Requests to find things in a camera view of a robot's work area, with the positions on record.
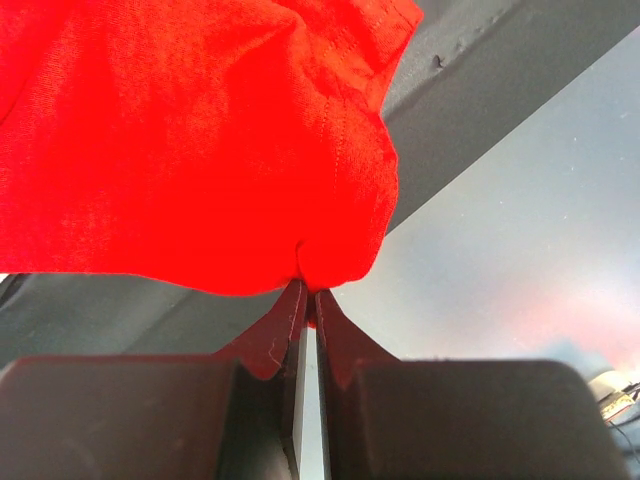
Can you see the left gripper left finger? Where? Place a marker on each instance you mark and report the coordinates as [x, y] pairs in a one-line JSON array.
[[231, 414]]

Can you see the red t shirt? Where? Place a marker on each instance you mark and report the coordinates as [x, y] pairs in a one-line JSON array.
[[226, 146]]

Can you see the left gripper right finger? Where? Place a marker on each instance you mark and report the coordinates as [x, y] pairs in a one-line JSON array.
[[385, 418]]

